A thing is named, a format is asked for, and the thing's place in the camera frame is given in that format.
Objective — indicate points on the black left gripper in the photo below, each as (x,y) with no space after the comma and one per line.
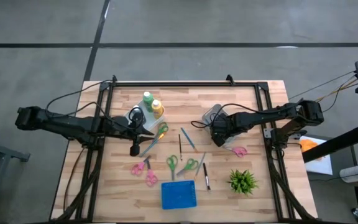
(123,127)

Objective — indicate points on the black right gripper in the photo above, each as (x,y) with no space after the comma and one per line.
(225,127)

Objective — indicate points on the blue brush orange ferrule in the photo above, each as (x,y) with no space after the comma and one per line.
(149,147)

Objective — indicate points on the black paint bottle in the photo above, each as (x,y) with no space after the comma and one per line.
(138,116)

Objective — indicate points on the grey plastic bin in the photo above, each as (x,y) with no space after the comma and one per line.
(211,112)

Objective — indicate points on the yellow paint bottle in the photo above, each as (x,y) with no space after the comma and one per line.
(158,110)

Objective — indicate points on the green paint bottle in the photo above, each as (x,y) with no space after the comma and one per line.
(148,101)

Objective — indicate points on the dark brown thin paintbrush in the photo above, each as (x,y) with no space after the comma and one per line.
(180,147)

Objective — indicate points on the light blue thin paintbrush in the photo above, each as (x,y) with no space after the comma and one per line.
(200,165)

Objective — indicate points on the black brush silver ferrule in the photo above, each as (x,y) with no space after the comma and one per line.
(206,175)

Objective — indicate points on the blue slotted plastic basket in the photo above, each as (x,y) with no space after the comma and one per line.
(179,195)

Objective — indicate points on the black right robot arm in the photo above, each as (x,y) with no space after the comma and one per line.
(275,115)

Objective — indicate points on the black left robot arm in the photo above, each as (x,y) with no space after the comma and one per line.
(67,124)

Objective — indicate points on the white plastic bin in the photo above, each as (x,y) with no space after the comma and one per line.
(150,122)

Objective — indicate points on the green plant in white pot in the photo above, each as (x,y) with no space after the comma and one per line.
(242,182)

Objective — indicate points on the orange cloth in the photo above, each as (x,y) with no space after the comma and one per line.
(309,145)

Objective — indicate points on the white board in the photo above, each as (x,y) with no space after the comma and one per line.
(320,166)

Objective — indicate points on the black diagonal beam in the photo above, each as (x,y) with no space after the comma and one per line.
(337,143)

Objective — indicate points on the white roll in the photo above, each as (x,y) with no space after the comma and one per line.
(353,173)

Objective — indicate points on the grey metal stand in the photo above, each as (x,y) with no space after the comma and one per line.
(2,149)

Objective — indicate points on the silver mounting bracket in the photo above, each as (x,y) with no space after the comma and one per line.
(267,133)

